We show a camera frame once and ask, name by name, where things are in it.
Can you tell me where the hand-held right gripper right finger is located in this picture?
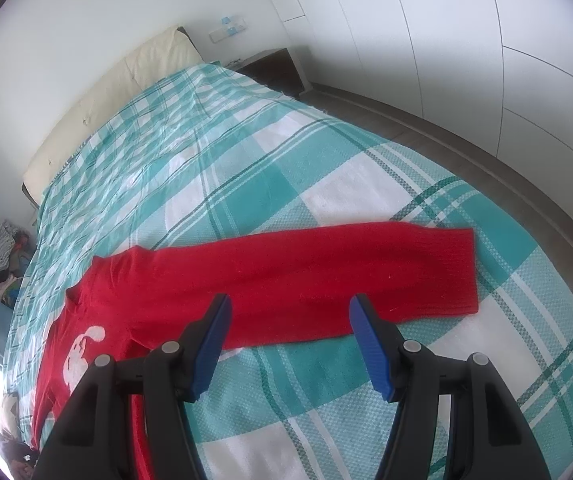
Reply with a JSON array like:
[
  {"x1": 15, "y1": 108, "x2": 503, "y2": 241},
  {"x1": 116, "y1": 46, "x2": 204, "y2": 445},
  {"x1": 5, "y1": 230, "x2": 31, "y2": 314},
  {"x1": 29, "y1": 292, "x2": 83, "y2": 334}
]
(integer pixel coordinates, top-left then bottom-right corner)
[{"x1": 349, "y1": 294, "x2": 552, "y2": 480}]

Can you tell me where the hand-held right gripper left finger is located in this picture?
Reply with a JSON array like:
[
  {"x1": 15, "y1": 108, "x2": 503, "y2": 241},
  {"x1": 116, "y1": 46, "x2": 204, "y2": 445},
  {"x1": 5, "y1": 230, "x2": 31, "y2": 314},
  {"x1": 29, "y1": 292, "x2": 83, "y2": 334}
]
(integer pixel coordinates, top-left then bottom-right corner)
[{"x1": 31, "y1": 293, "x2": 232, "y2": 480}]

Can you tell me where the red knit sweater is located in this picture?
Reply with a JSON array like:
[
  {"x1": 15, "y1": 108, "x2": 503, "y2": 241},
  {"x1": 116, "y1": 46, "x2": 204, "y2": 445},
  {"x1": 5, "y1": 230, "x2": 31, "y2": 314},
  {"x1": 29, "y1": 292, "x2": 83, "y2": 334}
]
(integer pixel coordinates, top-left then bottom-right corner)
[{"x1": 31, "y1": 220, "x2": 481, "y2": 480}]

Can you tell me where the pile of clothes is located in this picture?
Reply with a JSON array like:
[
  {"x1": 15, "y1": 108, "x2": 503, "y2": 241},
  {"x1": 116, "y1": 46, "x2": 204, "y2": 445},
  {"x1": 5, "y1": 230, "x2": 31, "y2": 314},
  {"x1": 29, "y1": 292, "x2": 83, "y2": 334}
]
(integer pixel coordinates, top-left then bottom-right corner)
[{"x1": 0, "y1": 220, "x2": 32, "y2": 306}]

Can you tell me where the bed with teal plaid cover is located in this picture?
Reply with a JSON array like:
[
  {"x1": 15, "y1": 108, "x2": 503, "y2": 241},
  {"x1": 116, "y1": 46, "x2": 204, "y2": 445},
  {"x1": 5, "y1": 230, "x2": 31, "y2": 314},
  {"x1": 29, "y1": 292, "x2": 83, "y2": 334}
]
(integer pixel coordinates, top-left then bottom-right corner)
[{"x1": 4, "y1": 60, "x2": 573, "y2": 480}]

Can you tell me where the beige cushion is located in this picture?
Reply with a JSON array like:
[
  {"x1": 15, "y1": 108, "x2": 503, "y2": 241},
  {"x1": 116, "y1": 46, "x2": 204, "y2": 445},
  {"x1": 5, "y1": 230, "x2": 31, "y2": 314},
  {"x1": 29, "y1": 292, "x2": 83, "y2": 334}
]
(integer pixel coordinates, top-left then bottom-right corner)
[{"x1": 0, "y1": 394, "x2": 21, "y2": 438}]

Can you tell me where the cream padded headboard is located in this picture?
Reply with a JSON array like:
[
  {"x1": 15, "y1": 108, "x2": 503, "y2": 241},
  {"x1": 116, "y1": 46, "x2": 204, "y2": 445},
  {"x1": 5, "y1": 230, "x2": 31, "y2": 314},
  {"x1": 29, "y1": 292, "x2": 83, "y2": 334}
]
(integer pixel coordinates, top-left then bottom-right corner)
[{"x1": 21, "y1": 25, "x2": 202, "y2": 206}]

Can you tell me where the dark wooden nightstand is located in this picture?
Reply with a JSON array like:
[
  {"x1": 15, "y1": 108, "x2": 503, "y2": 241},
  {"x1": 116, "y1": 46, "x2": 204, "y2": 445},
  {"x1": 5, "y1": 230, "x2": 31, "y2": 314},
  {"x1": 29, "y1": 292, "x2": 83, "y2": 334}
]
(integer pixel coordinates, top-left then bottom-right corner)
[{"x1": 236, "y1": 47, "x2": 309, "y2": 98}]

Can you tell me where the white wardrobe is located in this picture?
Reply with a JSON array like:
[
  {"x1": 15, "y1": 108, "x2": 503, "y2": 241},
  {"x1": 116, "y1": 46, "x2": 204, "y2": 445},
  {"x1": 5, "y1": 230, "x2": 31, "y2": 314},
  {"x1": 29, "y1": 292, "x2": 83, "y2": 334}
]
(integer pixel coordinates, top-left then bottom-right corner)
[{"x1": 249, "y1": 0, "x2": 573, "y2": 186}]

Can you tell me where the white wall switch panel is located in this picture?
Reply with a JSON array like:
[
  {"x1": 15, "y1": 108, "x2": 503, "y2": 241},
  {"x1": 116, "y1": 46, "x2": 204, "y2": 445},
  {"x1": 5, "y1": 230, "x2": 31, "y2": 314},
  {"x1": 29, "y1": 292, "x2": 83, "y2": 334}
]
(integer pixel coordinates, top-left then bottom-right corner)
[{"x1": 209, "y1": 14, "x2": 250, "y2": 43}]

